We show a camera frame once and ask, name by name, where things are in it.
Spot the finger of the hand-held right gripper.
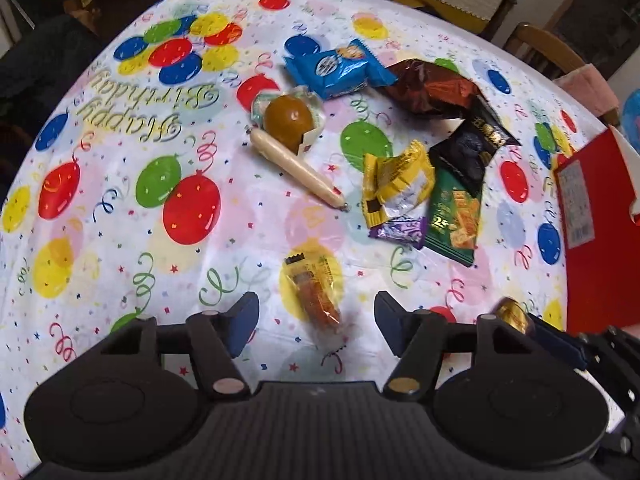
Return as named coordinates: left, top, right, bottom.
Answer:
left=529, top=313, right=591, bottom=367

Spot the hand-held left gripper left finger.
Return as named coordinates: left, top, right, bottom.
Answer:
left=107, top=291, right=261, bottom=397

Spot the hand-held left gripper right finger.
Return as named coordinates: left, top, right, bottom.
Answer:
left=374, top=291, right=533, bottom=401

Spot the gold candy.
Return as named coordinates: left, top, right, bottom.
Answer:
left=496, top=297, right=536, bottom=336

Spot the clear packet of orange snack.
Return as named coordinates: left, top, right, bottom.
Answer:
left=282, top=252, right=346, bottom=333

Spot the red box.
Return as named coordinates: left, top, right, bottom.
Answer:
left=552, top=127, right=640, bottom=336

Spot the beige sausage stick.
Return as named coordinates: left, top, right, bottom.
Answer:
left=245, top=126, right=350, bottom=211

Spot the purple candy packet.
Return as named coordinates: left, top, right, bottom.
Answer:
left=369, top=215, right=427, bottom=251

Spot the green snack packet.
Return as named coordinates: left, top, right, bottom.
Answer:
left=424, top=167, right=483, bottom=267

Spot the balloon print tablecloth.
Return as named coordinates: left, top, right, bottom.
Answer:
left=0, top=0, right=608, bottom=480

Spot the yellow snack packet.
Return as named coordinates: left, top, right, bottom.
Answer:
left=362, top=140, right=436, bottom=228

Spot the black snack packet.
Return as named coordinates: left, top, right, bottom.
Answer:
left=429, top=97, right=522, bottom=200

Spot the packaged brown egg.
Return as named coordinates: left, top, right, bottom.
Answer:
left=250, top=86, right=328, bottom=156

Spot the blue round object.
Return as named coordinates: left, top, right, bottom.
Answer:
left=620, top=87, right=640, bottom=148

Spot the brown foil snack packet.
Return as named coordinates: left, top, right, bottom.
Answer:
left=385, top=59, right=488, bottom=120

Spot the pink cloth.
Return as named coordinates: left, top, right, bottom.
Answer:
left=552, top=65, right=621, bottom=121

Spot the blue snack packet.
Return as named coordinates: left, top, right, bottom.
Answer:
left=284, top=39, right=398, bottom=101

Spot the wooden chair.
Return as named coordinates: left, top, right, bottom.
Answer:
left=502, top=22, right=621, bottom=128

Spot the black jacket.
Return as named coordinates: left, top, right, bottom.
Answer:
left=0, top=15, right=101, bottom=126

